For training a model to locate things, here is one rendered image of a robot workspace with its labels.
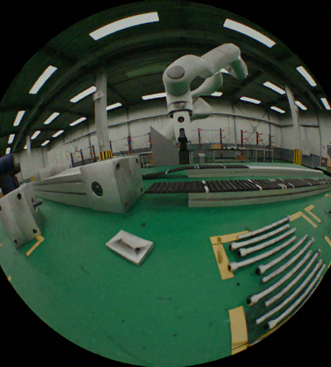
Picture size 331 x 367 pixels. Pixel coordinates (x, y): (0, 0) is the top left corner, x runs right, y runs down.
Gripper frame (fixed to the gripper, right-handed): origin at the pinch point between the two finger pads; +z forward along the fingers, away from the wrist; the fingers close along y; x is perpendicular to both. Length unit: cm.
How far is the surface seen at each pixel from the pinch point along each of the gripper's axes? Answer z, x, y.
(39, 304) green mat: 6.2, 11.4, -43.9
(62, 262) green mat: 6.2, 13.0, -36.4
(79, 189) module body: 1.4, 21.3, -23.9
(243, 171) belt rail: 4.7, -21.0, -1.3
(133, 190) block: 3.8, 10.1, -18.9
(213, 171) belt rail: 4.2, -9.5, -1.9
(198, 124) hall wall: -173, -101, 763
